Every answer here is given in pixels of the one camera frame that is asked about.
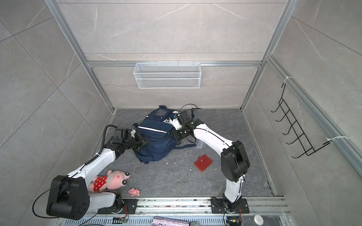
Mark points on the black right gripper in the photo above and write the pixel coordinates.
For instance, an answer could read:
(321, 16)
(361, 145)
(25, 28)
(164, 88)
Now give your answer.
(176, 135)

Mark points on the red wallet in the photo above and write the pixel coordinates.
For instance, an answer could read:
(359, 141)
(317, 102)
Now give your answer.
(203, 162)

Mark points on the black wire hook rack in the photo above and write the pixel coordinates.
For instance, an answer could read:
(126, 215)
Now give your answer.
(295, 128)

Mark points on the pink plush pig toy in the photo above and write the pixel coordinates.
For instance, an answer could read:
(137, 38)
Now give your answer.
(110, 179)

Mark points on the small pink toy figure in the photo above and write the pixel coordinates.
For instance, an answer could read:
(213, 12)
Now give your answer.
(134, 192)

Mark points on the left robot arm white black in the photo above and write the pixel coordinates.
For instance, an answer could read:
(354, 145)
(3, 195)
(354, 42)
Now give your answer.
(77, 193)

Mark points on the navy blue student backpack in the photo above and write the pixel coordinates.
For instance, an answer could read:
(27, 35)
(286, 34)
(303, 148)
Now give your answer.
(157, 128)

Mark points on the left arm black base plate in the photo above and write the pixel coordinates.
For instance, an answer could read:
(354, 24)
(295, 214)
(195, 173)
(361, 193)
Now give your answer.
(131, 206)

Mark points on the glittery purple pouch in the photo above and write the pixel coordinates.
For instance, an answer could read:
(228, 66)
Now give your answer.
(160, 221)

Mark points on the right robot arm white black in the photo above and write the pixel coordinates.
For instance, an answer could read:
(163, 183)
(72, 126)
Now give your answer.
(234, 159)

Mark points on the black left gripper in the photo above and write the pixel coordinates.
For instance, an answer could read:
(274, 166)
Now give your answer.
(141, 140)

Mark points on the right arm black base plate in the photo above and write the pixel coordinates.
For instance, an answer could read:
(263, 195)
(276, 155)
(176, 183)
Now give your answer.
(217, 207)

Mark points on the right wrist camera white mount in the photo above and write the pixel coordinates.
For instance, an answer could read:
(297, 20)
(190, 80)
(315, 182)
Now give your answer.
(176, 123)

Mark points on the white wire mesh basket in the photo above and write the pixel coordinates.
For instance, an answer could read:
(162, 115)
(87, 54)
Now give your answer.
(168, 75)

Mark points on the white round button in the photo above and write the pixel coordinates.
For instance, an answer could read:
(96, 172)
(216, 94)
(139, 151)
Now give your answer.
(258, 219)

